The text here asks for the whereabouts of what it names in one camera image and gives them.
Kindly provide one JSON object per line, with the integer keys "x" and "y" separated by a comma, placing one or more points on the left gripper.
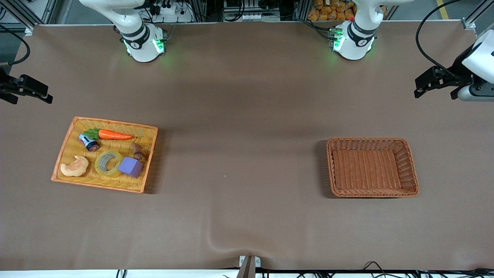
{"x": 460, "y": 76}

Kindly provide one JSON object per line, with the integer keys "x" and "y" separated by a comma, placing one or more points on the brown wicker basket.
{"x": 370, "y": 170}

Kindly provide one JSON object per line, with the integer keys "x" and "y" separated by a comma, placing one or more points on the toy croissant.
{"x": 75, "y": 168}

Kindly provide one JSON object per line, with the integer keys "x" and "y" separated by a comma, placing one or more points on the yellow tape roll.
{"x": 99, "y": 166}

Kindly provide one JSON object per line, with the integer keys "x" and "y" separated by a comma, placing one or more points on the brown table cover sheet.
{"x": 247, "y": 96}

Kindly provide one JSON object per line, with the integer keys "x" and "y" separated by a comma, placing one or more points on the small brown figurine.
{"x": 137, "y": 151}

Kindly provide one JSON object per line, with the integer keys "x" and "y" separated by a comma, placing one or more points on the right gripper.
{"x": 5, "y": 85}

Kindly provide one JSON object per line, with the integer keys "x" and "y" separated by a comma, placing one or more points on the orange woven tray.
{"x": 104, "y": 181}

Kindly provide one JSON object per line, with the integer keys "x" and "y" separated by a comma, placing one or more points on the purple foam cube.
{"x": 130, "y": 166}

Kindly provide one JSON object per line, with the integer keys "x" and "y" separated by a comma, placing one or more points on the small blue battery can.
{"x": 89, "y": 143}

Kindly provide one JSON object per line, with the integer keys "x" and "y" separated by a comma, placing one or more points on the orange toy carrot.
{"x": 114, "y": 134}

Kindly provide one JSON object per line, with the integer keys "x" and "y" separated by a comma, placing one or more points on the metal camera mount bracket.
{"x": 249, "y": 266}

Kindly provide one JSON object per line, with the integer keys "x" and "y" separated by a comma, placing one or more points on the white power strip with plugs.
{"x": 170, "y": 11}

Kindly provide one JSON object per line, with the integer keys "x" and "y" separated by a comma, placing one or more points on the grey power strip unit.
{"x": 252, "y": 16}

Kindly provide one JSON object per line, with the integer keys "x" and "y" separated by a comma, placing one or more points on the aluminium frame profile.
{"x": 27, "y": 11}
{"x": 476, "y": 15}

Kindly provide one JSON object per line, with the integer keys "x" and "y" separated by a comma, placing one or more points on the pile of orange snack bags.
{"x": 328, "y": 11}

